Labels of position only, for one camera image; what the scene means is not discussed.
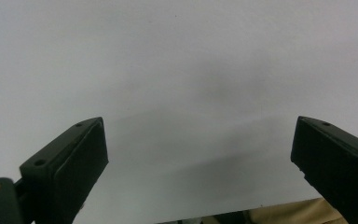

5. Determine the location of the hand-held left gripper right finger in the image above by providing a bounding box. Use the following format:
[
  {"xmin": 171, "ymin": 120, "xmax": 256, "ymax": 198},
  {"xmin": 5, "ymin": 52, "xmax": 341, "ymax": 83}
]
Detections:
[{"xmin": 290, "ymin": 115, "xmax": 358, "ymax": 224}]

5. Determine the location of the tan cloth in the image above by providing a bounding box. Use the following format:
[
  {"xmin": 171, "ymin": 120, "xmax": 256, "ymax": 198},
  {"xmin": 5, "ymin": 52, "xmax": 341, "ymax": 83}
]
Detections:
[{"xmin": 243, "ymin": 197, "xmax": 350, "ymax": 224}]

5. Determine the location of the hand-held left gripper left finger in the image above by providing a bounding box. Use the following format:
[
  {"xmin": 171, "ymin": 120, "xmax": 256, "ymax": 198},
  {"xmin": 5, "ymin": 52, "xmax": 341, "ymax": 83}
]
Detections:
[{"xmin": 19, "ymin": 116, "xmax": 110, "ymax": 224}]

